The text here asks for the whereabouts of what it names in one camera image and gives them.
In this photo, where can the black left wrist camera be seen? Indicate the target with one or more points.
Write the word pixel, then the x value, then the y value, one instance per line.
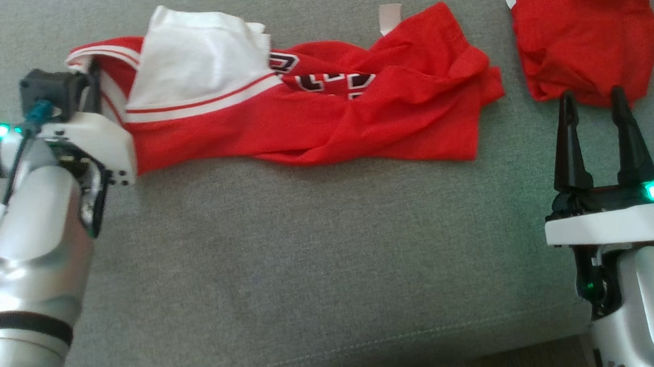
pixel 51 89

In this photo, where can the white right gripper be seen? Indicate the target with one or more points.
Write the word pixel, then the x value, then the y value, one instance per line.
pixel 608 226

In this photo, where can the red shirt with white sleeves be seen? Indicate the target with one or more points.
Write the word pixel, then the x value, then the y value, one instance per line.
pixel 300 122

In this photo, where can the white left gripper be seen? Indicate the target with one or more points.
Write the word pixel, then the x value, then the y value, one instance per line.
pixel 103 143

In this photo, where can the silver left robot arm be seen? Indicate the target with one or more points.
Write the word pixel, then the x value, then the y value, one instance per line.
pixel 35 235

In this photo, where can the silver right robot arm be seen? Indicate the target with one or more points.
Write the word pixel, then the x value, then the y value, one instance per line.
pixel 653 311

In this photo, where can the red shorts with white stripe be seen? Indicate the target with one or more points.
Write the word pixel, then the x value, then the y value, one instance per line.
pixel 584 31

